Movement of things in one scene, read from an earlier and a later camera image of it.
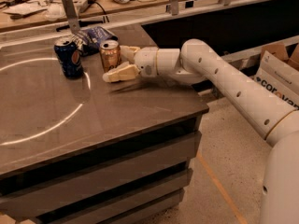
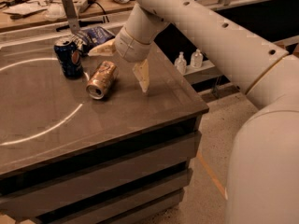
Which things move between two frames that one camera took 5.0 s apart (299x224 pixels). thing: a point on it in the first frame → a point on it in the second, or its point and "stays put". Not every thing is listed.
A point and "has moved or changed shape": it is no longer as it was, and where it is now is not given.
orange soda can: x=111 y=55 has moved or changed shape
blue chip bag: x=88 y=40 stays put
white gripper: x=146 y=62 → x=128 y=47
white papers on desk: x=25 y=8 stays put
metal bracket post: x=71 y=13 stays put
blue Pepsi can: x=70 y=59 stays put
